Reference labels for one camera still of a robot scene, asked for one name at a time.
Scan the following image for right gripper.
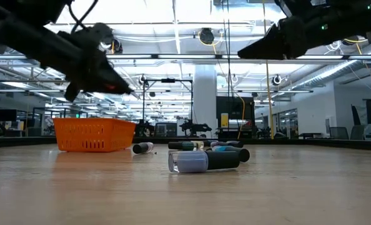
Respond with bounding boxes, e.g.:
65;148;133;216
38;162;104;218
237;15;333;59

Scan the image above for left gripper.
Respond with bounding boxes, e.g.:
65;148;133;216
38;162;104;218
41;23;133;103

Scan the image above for white nail polish bottle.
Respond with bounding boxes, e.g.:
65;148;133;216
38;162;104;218
132;142;155;155

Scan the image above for dark green glitter nail polish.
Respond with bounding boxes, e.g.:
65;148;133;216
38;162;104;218
167;141;195;152

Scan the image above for bright blue nail polish bottle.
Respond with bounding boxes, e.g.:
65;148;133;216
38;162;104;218
210;145;250;163

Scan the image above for lavender nail polish bottle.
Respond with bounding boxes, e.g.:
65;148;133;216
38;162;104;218
167;150;240;174

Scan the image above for orange plastic basket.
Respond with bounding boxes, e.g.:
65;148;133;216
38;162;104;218
53;117;137;153

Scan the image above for black equipment cabinet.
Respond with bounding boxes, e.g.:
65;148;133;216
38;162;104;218
215;96;256;140

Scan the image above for white building pillar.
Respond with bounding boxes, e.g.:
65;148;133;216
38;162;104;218
192;64;219;139

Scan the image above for long ceiling light bar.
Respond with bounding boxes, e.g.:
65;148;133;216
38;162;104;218
106;54;371;61

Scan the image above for black computer monitor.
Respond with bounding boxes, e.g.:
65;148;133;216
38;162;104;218
0;109;18;123

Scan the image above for grey mesh office chair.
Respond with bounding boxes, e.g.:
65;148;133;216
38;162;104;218
349;124;366;141
329;126;350;141

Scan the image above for black coiled cable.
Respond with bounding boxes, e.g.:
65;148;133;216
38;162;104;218
221;0;234;138

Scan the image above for black aluminium rig frame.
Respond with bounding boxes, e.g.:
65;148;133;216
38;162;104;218
141;77;194;138

